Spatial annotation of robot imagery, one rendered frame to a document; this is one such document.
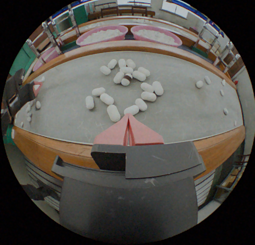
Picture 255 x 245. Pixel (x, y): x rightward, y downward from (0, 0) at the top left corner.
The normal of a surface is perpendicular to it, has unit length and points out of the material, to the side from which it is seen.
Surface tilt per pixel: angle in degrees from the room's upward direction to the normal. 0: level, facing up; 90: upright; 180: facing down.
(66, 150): 45
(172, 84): 0
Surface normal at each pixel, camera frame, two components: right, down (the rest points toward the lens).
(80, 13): 0.09, 0.97
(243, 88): -1.00, 0.09
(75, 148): 0.00, -0.85
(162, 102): 0.00, -0.24
